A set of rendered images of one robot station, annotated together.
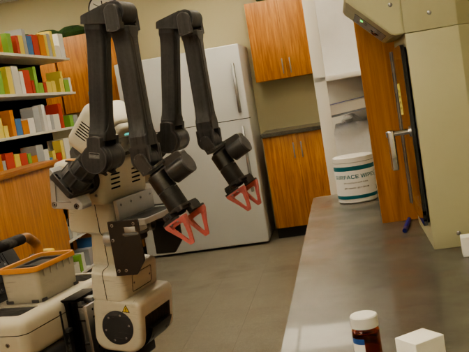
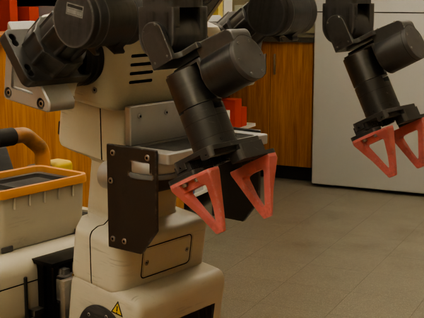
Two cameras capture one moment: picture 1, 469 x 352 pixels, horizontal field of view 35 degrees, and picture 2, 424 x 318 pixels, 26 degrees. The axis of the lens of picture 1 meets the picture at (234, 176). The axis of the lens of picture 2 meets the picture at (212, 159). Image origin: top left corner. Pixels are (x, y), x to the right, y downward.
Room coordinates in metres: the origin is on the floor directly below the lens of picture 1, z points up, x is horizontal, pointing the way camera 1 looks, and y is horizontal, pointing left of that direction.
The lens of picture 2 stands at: (0.84, -0.16, 1.27)
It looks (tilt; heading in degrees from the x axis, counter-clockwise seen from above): 10 degrees down; 17
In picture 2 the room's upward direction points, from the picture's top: straight up
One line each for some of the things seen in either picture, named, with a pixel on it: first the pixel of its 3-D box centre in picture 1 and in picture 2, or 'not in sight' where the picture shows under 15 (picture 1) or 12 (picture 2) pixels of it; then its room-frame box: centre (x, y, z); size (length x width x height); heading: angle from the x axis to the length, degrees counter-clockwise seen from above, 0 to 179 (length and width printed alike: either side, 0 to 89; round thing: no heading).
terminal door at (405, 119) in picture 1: (407, 132); not in sight; (1.74, -0.42, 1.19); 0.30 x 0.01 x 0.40; 171
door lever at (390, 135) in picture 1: (400, 148); not in sight; (1.64, -0.37, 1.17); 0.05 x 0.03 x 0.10; 81
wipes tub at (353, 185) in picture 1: (354, 177); not in sight; (2.41, -0.39, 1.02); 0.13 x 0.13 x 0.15
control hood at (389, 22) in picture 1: (370, 21); not in sight; (1.75, -0.37, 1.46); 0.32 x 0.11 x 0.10; 171
